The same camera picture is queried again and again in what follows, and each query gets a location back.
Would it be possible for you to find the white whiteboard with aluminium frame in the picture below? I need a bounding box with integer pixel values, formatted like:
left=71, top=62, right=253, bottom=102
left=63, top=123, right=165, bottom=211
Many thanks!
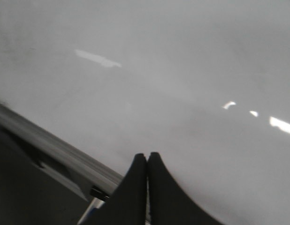
left=0, top=0, right=290, bottom=225

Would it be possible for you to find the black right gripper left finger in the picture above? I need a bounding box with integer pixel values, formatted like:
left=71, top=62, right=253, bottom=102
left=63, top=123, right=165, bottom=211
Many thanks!
left=83, top=153, right=147, bottom=225

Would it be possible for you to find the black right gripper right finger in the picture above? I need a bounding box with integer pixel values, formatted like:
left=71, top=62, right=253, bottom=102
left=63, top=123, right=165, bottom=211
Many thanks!
left=147, top=152, right=221, bottom=225

